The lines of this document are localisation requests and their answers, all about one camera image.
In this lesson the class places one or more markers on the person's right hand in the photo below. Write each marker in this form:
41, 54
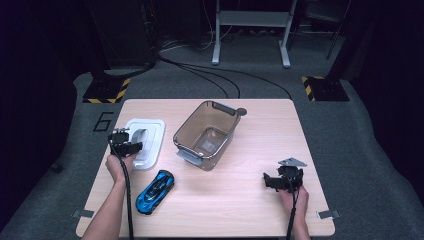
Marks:
301, 201

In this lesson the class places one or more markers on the white box lid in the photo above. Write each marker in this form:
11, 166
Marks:
153, 133

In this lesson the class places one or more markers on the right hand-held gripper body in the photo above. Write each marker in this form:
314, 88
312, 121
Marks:
290, 176

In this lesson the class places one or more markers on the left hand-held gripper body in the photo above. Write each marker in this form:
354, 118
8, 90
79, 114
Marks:
119, 143

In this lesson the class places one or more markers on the person's left hand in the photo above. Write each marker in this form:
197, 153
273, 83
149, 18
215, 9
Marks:
118, 168

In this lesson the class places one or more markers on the black stand with striped base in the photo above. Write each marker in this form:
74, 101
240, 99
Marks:
328, 89
105, 90

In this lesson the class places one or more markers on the blue toy car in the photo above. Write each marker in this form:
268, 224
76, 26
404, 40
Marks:
155, 192

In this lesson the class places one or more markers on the white metal stand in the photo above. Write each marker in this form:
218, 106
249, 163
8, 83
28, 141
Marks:
253, 18

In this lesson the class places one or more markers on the brown transparent storage box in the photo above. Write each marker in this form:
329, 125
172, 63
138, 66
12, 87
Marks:
208, 146

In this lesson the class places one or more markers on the small black floor object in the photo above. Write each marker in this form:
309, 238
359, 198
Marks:
56, 168

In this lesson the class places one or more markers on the dark round table grommet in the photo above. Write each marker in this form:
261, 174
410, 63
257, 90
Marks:
242, 111

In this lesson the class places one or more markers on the black tripod leg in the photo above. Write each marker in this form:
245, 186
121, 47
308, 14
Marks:
335, 40

